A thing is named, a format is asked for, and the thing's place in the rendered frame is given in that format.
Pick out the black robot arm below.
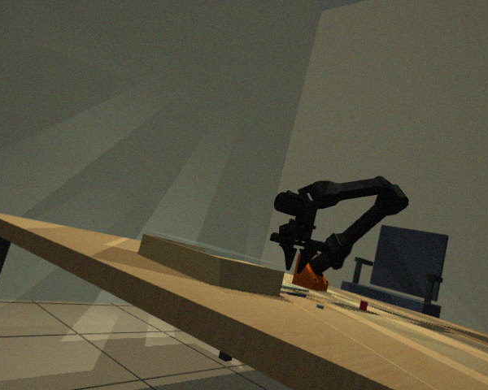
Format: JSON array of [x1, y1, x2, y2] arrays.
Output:
[[274, 176, 408, 276]]

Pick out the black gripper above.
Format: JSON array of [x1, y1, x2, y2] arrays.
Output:
[[270, 218, 331, 274]]

